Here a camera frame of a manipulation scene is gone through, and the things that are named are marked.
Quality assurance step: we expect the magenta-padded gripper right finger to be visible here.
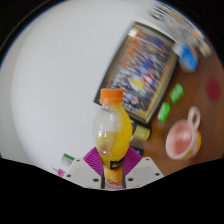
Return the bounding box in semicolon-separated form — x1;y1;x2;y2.
122;147;165;190

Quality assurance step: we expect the framed group picture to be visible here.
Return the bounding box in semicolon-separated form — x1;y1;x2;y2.
93;21;179;127

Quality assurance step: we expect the flat round red coaster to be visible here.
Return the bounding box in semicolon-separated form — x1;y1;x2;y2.
205;76;222;102

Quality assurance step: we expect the orange juice bottle orange cap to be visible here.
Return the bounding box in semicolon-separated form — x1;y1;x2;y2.
91;87;134;190

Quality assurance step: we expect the blue tissue pack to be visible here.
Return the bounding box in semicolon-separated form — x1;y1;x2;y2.
173;42;199;73

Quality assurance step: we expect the pink mug with yellow spots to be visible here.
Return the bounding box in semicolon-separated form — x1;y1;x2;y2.
165;105;202;161

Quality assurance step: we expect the brown pump bottle yellow label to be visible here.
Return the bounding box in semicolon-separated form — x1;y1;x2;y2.
129;119;152;143

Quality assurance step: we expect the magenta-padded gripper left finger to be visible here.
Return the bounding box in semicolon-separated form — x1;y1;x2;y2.
63;147;103;190

